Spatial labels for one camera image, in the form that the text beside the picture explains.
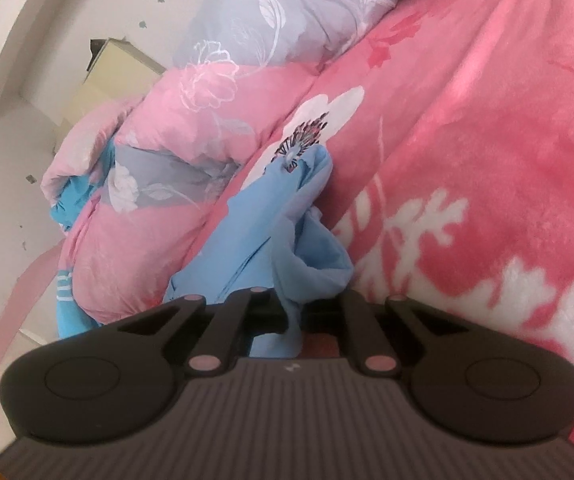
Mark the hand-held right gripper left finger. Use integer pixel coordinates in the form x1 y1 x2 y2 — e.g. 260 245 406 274
117 287 288 376

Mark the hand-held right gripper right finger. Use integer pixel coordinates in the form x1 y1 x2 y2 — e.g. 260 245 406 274
334 291 470 376

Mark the light blue t-shirt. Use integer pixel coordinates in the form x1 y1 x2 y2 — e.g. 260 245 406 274
164 144 355 358

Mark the teal cloth with yellow dot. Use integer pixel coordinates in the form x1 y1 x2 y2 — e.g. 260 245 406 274
54 255 100 338

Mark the red floral blanket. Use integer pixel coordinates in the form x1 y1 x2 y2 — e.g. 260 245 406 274
197 0 574 461

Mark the pink and grey floral quilt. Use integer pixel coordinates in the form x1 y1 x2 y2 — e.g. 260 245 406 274
41 0 402 323

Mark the pink and white headboard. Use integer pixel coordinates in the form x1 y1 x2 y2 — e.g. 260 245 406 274
0 247 68 391

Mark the cream wardrobe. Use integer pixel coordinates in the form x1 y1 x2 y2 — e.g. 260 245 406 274
52 37 168 156

